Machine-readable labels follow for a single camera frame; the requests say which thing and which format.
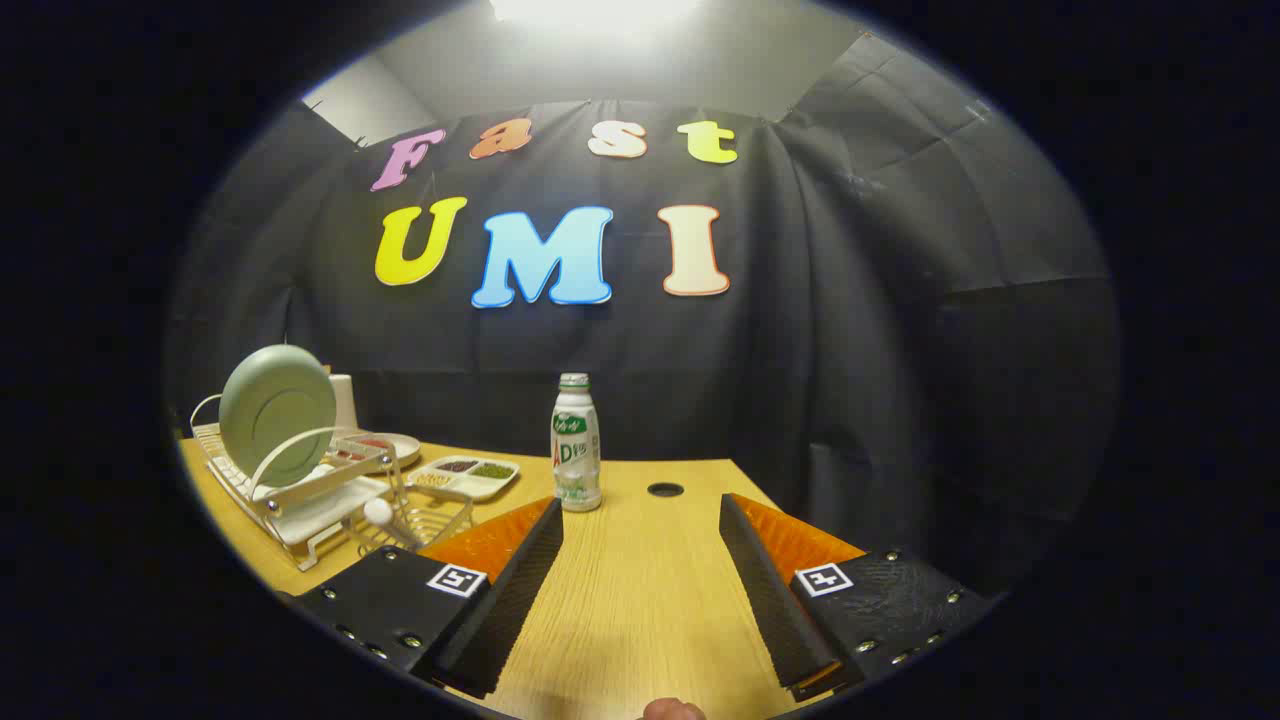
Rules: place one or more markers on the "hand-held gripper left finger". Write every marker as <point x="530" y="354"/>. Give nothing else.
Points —
<point x="512" y="592"/>

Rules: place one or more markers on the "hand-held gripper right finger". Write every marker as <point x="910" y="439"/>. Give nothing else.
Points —
<point x="768" y="596"/>

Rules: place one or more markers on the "pale green plate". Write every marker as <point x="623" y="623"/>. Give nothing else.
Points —
<point x="272" y="410"/>

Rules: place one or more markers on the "beige round plate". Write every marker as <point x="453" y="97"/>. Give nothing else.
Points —
<point x="404" y="445"/>

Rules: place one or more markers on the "white divided tray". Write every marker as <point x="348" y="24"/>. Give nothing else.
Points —
<point x="475" y="485"/>

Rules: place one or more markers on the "green mung beans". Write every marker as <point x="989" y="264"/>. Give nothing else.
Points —
<point x="490" y="469"/>

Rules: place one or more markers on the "dark red beans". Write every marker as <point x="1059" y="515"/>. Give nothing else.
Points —
<point x="457" y="466"/>

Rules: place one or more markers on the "yellow soybeans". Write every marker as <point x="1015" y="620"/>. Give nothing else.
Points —
<point x="432" y="480"/>

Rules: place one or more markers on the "white drink bottle green cap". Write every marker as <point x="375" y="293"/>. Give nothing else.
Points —
<point x="576" y="450"/>

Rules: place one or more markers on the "white toaster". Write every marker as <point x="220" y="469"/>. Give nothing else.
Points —
<point x="344" y="402"/>

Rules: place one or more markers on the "black backdrop cloth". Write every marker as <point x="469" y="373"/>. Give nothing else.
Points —
<point x="850" y="330"/>

